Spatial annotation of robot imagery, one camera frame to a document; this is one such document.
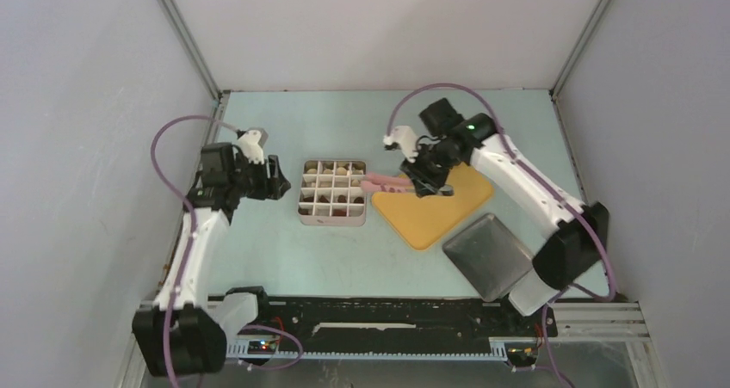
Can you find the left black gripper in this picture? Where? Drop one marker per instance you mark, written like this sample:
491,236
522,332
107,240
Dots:
273,187

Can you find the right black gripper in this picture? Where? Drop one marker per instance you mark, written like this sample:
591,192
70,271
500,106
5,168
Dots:
425,183

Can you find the pink handled metal tongs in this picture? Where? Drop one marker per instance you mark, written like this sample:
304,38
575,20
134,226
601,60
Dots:
374,183

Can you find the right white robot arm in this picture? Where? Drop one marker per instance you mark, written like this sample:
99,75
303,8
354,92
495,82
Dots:
574,233

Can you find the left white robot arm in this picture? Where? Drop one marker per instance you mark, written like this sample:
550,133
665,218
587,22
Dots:
178,335

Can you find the white compartment chocolate box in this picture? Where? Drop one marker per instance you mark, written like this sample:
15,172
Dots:
347,207

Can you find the yellow plastic tray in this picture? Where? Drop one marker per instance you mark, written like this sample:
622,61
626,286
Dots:
421,222

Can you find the silver metal box lid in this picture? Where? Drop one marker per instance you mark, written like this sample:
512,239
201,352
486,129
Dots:
489,256

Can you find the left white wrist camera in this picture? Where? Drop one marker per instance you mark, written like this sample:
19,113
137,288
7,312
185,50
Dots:
251,142

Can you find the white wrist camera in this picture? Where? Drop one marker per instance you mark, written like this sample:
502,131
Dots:
403,138
251,142

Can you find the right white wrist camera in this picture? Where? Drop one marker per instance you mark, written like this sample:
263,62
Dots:
403,138

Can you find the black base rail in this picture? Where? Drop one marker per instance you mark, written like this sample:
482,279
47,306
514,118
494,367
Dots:
325,328

